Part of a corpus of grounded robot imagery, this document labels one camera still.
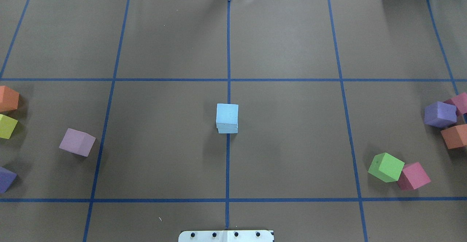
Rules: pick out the light blue foam block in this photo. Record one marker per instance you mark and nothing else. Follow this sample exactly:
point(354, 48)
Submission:
point(229, 129)
point(227, 115)

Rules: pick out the purple foam block near bin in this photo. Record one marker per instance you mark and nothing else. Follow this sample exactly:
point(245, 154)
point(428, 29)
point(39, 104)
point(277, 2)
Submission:
point(6, 179)

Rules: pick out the orange foam block near tray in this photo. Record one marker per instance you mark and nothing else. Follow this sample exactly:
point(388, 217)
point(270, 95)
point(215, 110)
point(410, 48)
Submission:
point(455, 137)

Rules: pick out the yellow foam block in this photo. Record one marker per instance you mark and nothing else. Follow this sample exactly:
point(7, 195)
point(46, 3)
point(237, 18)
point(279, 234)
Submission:
point(7, 126)

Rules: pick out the white camera post base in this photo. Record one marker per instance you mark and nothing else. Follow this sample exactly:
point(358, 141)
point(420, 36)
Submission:
point(227, 236)

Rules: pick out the lilac pink foam block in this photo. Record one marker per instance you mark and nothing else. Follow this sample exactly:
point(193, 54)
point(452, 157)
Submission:
point(77, 142)

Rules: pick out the pink foam block near tray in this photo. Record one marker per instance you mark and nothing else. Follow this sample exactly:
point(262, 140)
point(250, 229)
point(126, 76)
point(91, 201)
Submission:
point(460, 102)

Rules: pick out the orange foam block near bin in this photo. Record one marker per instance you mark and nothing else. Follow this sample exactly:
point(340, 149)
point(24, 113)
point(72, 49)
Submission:
point(9, 99)

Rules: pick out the purple foam block near tray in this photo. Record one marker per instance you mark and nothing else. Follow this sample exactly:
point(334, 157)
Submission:
point(440, 114)

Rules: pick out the green foam block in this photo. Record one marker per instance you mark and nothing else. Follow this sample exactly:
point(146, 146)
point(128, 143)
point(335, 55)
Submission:
point(386, 167)

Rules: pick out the magenta foam block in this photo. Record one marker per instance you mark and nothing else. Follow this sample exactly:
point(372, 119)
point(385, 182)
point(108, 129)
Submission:
point(413, 176)

